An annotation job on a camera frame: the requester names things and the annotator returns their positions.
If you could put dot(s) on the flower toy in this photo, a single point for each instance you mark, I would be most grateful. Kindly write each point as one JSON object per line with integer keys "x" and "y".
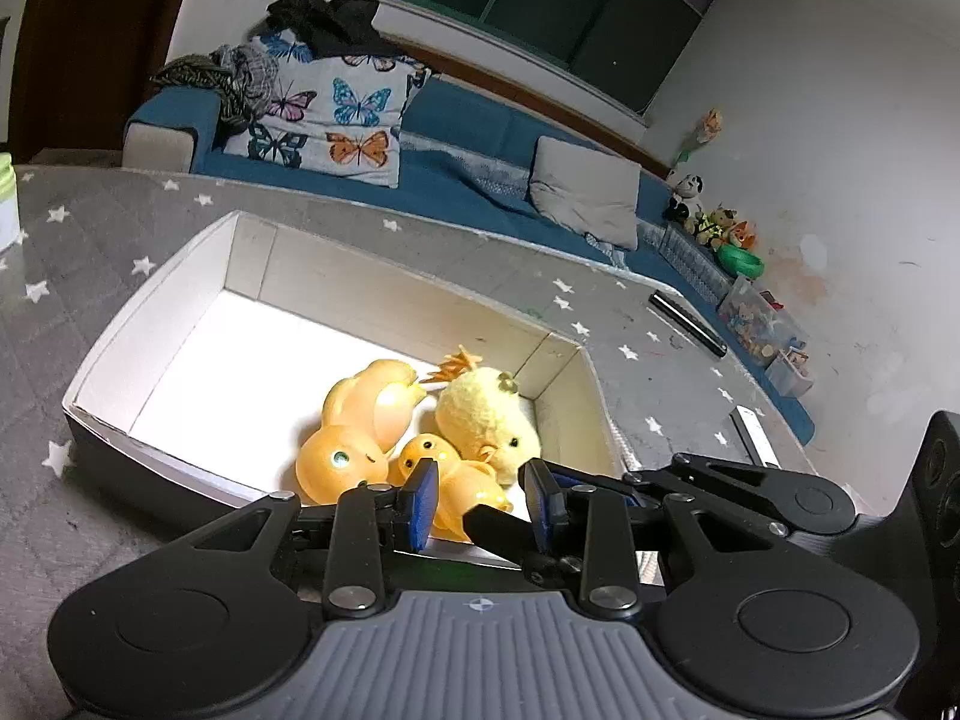
{"x": 711, "y": 124}

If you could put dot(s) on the black clothes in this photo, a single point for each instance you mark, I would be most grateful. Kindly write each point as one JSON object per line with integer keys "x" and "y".
{"x": 330, "y": 19}

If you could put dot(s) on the panda plush toy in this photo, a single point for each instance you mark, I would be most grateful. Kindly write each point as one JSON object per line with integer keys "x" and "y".
{"x": 686, "y": 191}

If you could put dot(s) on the small clear box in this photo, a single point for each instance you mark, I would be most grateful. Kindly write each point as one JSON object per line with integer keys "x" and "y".
{"x": 789, "y": 373}

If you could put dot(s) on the green bowl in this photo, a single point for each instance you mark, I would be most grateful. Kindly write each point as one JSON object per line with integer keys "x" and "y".
{"x": 741, "y": 261}

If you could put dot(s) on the large yellow plastic duck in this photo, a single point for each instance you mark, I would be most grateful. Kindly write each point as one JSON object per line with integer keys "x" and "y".
{"x": 352, "y": 427}

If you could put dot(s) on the orange plush toy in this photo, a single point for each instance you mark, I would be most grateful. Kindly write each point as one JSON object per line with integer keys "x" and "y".
{"x": 745, "y": 234}

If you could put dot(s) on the brown wooden door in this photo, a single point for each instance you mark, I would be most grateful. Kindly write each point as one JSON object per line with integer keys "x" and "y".
{"x": 82, "y": 37}

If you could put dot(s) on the grey star print tablecloth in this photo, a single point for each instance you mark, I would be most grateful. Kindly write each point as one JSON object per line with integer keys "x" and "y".
{"x": 90, "y": 255}

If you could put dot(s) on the white jar with green lid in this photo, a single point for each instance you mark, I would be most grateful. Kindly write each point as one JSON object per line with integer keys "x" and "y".
{"x": 6, "y": 202}

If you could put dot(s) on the yellow plush duck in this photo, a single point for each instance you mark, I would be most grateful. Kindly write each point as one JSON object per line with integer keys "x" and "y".
{"x": 480, "y": 412}

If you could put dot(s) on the butterfly print pillow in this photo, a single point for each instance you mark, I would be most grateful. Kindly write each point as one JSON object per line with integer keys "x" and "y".
{"x": 352, "y": 105}

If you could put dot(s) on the grey cushion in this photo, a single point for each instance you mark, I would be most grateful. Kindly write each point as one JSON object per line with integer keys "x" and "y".
{"x": 585, "y": 187}

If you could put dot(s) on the small yellow plastic duck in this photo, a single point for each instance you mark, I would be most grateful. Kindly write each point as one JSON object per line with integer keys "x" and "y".
{"x": 469, "y": 491}

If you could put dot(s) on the black stick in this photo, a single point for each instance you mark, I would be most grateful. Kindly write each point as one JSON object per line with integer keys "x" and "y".
{"x": 686, "y": 322}

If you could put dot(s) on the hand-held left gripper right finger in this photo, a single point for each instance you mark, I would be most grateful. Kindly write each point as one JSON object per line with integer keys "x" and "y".
{"x": 541, "y": 506}

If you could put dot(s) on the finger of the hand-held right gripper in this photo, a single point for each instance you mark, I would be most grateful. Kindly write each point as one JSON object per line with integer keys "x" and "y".
{"x": 750, "y": 480}
{"x": 499, "y": 529}

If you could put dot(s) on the dark window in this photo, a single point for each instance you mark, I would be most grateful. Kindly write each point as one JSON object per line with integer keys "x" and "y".
{"x": 562, "y": 0}

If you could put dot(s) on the brown teddy bear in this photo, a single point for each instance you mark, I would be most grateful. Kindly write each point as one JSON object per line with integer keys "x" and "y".
{"x": 716, "y": 225}

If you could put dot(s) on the white remote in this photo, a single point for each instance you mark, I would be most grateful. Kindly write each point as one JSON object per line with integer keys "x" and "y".
{"x": 754, "y": 431}

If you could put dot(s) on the blue sofa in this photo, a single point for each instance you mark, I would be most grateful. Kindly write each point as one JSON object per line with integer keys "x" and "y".
{"x": 465, "y": 135}

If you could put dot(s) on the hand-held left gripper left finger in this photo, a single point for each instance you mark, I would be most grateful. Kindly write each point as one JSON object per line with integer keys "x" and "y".
{"x": 424, "y": 502}

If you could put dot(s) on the grey cardboard box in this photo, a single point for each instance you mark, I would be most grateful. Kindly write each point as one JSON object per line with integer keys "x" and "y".
{"x": 187, "y": 360}

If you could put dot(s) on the plaid cloth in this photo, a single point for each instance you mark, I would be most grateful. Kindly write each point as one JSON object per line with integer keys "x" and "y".
{"x": 240, "y": 79}

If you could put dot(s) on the clear plastic toy bin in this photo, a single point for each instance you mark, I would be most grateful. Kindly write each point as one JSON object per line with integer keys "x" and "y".
{"x": 761, "y": 322}

